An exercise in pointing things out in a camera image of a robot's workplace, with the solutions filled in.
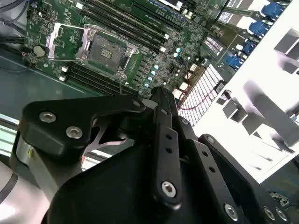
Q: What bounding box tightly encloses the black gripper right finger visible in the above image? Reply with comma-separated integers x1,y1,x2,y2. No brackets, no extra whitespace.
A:
163,89,294,224

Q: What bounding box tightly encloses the metal socket cover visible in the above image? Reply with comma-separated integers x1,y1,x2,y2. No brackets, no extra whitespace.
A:
46,22,92,63

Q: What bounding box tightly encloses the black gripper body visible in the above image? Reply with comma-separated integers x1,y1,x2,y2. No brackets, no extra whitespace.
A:
42,143,224,224

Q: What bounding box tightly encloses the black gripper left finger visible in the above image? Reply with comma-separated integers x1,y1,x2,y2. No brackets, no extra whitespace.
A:
9,86,184,211

